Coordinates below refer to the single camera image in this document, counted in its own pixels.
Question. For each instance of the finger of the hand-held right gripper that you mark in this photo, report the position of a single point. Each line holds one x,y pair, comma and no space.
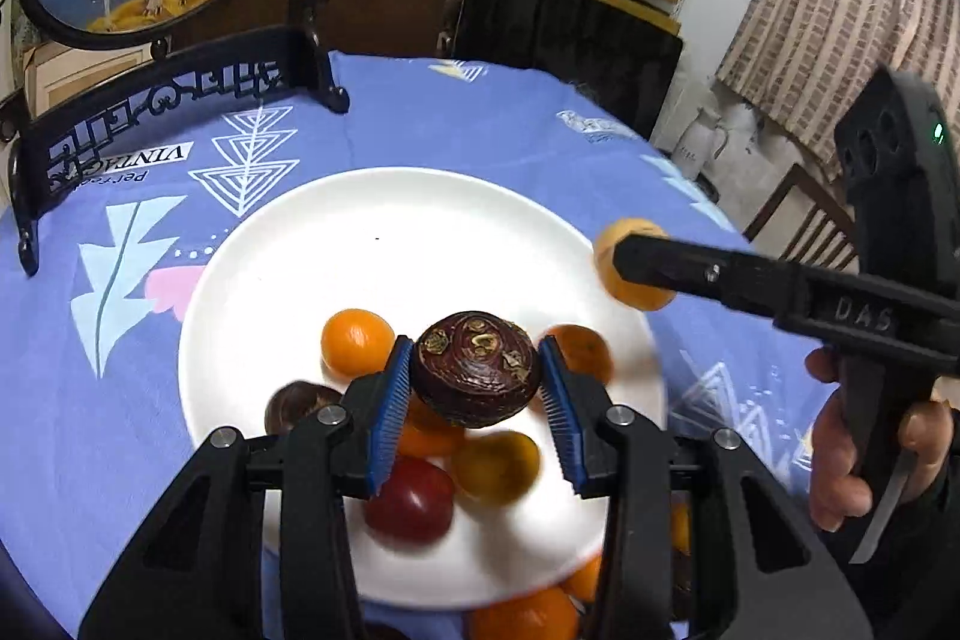
697,272

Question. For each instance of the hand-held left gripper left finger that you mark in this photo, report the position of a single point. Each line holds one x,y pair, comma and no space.
388,419

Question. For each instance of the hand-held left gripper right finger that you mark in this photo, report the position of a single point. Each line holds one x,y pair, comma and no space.
559,411

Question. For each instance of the pale orange round fruit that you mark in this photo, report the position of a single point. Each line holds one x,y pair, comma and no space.
637,299

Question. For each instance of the dark brown water chestnut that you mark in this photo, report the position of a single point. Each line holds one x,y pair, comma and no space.
474,377
296,406

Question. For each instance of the white round plate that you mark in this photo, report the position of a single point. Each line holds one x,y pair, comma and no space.
420,250

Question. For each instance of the person's right hand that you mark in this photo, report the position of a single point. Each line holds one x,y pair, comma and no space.
836,467

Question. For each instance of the orange cherry tomato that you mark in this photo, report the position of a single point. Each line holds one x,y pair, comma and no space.
525,616
356,344
427,436
589,578
585,351

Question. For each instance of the brown wooden chair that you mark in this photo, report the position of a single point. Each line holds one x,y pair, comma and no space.
814,212

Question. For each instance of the red cherry tomato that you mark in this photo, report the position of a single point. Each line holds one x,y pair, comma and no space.
411,499

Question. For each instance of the yellow cherry tomato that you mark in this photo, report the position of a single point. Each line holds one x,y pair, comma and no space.
495,469

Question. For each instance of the white enamel pitcher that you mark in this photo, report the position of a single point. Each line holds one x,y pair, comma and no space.
697,141

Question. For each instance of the blue printed tablecloth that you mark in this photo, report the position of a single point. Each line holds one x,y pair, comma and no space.
450,115

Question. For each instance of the black ornate screen stand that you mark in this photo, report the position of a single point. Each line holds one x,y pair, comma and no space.
150,100

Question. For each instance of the brown wooden cabinet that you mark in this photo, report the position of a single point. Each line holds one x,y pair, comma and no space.
375,6

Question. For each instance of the cream cardboard box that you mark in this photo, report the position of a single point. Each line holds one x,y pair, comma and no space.
71,70

